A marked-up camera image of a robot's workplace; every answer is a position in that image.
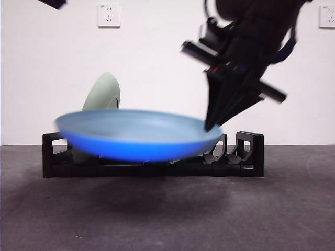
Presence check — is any pale green plate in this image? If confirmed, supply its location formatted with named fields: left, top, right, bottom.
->
left=72, top=72, right=121, bottom=165

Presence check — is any white wall socket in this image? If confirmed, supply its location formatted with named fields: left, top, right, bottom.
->
left=98, top=4, right=121, bottom=28
left=318, top=5, right=335, bottom=29

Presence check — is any pale grey camera box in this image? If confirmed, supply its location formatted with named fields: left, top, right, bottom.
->
left=198, top=17, right=230, bottom=53

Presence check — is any light blue plate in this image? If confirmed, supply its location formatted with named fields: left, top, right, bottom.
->
left=54, top=109, right=225, bottom=163

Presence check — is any black camera cable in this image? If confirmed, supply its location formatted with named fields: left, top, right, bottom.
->
left=203, top=0, right=220, bottom=25

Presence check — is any black plastic plate rack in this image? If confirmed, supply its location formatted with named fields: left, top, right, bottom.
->
left=42, top=130, right=264, bottom=178

